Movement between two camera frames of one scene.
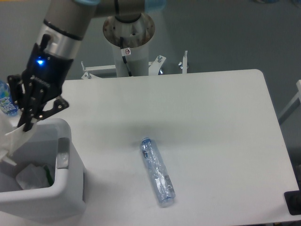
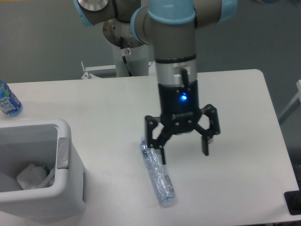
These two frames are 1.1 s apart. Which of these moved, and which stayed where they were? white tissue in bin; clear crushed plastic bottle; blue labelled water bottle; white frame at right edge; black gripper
Moved: black gripper
Stayed: white tissue in bin; white frame at right edge; blue labelled water bottle; clear crushed plastic bottle
